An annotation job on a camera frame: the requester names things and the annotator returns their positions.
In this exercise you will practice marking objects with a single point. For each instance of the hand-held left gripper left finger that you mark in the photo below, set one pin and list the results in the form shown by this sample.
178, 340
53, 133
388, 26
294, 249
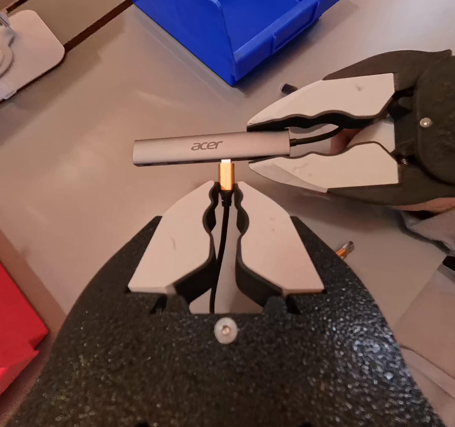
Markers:
170, 242

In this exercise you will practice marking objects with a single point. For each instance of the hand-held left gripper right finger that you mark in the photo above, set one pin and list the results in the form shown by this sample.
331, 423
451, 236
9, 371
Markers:
277, 245

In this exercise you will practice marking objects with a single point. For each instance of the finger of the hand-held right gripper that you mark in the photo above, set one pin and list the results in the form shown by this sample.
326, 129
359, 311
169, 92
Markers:
337, 96
348, 171

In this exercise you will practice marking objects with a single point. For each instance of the grey metal usb hub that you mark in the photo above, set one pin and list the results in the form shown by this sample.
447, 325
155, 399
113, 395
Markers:
170, 148

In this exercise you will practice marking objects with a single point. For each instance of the grey desk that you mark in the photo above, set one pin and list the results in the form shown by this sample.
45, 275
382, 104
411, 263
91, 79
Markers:
106, 114

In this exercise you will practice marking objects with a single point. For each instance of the small black adapter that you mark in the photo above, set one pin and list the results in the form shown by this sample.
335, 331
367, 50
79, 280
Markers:
286, 88

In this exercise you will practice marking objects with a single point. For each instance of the blue plastic bin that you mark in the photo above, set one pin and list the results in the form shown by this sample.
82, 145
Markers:
199, 14

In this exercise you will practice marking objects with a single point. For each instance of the red plastic bin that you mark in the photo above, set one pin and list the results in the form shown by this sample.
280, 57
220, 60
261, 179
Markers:
17, 320

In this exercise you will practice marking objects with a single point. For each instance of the wooden document stand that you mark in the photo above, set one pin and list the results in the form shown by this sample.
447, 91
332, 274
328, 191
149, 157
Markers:
35, 50

